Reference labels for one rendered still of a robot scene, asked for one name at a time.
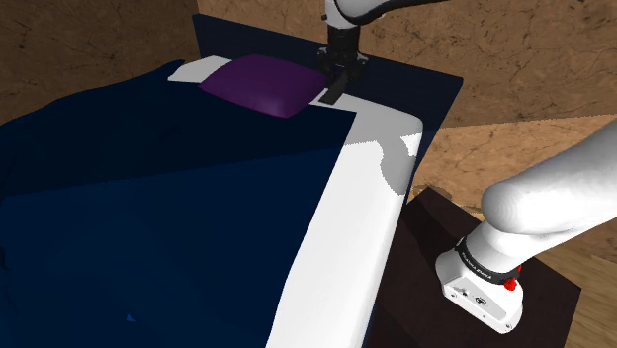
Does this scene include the black flat bar-shaped object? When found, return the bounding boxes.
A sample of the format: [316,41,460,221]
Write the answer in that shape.
[319,71,352,106]

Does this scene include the purple pillow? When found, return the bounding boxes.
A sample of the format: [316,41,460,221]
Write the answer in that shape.
[198,53,329,120]

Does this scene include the bed with white mattress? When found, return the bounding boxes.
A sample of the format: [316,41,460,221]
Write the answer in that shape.
[0,13,465,348]

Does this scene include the navy blue blanket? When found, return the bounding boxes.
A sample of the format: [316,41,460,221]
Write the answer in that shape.
[0,58,358,348]

